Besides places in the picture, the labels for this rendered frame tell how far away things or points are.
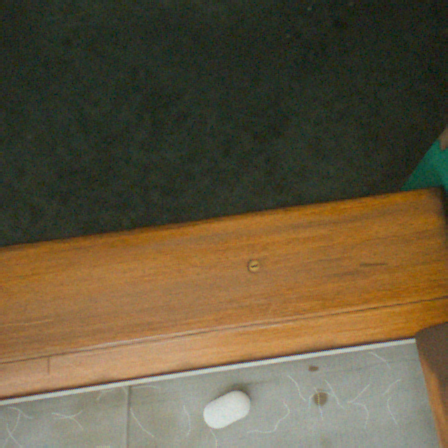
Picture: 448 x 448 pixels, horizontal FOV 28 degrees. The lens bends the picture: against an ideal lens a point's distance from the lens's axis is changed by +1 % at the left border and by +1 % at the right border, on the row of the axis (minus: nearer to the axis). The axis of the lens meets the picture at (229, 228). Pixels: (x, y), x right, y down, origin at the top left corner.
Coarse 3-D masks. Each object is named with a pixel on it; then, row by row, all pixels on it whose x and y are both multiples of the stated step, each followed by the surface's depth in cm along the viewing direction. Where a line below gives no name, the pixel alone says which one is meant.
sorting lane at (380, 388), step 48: (144, 384) 72; (192, 384) 72; (240, 384) 72; (288, 384) 72; (336, 384) 72; (384, 384) 72; (0, 432) 70; (48, 432) 71; (96, 432) 71; (144, 432) 71; (192, 432) 71; (240, 432) 71; (288, 432) 71; (336, 432) 71; (384, 432) 71; (432, 432) 71
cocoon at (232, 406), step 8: (232, 392) 70; (240, 392) 70; (216, 400) 70; (224, 400) 70; (232, 400) 69; (240, 400) 70; (248, 400) 70; (208, 408) 70; (216, 408) 69; (224, 408) 69; (232, 408) 69; (240, 408) 69; (248, 408) 70; (208, 416) 69; (216, 416) 69; (224, 416) 69; (232, 416) 69; (240, 416) 70; (208, 424) 70; (216, 424) 69; (224, 424) 70
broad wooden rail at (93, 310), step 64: (0, 256) 71; (64, 256) 72; (128, 256) 72; (192, 256) 72; (256, 256) 72; (320, 256) 72; (384, 256) 72; (0, 320) 70; (64, 320) 70; (128, 320) 70; (192, 320) 71; (256, 320) 71; (320, 320) 71; (384, 320) 72; (0, 384) 70; (64, 384) 71
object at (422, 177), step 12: (444, 132) 73; (432, 144) 77; (444, 144) 74; (432, 156) 77; (444, 156) 74; (420, 168) 81; (432, 168) 78; (444, 168) 74; (408, 180) 85; (420, 180) 82; (432, 180) 78; (444, 180) 75; (444, 192) 75
